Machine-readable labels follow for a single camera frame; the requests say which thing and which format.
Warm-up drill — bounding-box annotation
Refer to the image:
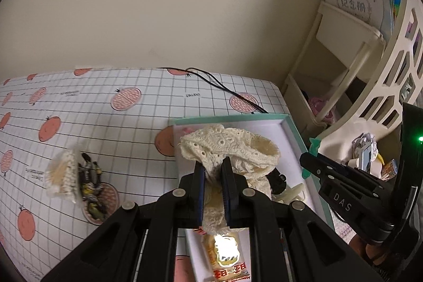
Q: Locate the cream lace cloth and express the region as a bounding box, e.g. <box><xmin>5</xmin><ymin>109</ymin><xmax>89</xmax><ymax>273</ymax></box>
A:
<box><xmin>178</xmin><ymin>124</ymin><xmax>280</xmax><ymax>235</ymax></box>

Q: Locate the yellow snack packet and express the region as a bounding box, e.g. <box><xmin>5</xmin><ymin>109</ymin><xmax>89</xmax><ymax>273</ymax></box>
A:
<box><xmin>186</xmin><ymin>228</ymin><xmax>251</xmax><ymax>281</ymax></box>

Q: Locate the black gold transformer toy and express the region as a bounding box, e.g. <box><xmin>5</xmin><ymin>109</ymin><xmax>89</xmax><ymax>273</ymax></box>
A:
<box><xmin>78</xmin><ymin>152</ymin><xmax>107</xmax><ymax>222</ymax></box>

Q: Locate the cotton swab bag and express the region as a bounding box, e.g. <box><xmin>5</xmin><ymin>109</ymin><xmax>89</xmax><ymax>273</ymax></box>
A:
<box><xmin>44</xmin><ymin>147</ymin><xmax>81</xmax><ymax>204</ymax></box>

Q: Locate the green ribbon bow clip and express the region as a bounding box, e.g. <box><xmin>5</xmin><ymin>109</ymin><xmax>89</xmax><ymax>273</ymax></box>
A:
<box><xmin>308</xmin><ymin>137</ymin><xmax>321</xmax><ymax>157</ymax></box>

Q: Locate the black toy car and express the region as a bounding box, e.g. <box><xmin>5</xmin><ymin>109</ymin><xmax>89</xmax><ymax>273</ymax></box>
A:
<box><xmin>266</xmin><ymin>168</ymin><xmax>287</xmax><ymax>195</ymax></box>

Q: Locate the pink hair roller clip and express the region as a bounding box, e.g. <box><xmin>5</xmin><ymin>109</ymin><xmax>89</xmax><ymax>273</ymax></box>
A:
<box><xmin>182</xmin><ymin>127</ymin><xmax>196</xmax><ymax>135</ymax></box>

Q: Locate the white teal-rimmed tray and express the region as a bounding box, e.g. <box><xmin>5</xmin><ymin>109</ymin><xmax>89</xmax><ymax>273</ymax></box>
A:
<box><xmin>171</xmin><ymin>114</ymin><xmax>333</xmax><ymax>281</ymax></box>

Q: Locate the small colourful box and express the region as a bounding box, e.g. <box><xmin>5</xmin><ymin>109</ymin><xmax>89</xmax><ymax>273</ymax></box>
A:
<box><xmin>381</xmin><ymin>159</ymin><xmax>398</xmax><ymax>180</ymax></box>

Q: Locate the pink white crochet mat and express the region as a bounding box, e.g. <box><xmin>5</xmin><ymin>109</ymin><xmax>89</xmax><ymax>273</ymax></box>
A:
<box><xmin>330</xmin><ymin>211</ymin><xmax>356</xmax><ymax>244</ymax></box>

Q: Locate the white shelf unit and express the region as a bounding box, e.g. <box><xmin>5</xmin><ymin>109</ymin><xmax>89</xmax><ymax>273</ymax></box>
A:
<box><xmin>282</xmin><ymin>0</ymin><xmax>422</xmax><ymax>145</ymax></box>

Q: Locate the pomegranate grid tablecloth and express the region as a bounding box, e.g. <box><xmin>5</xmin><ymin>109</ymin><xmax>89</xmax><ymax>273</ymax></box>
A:
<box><xmin>1</xmin><ymin>68</ymin><xmax>287</xmax><ymax>281</ymax></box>

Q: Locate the black cable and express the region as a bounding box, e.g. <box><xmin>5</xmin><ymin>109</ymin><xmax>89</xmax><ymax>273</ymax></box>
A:
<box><xmin>158</xmin><ymin>66</ymin><xmax>269</xmax><ymax>114</ymax></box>

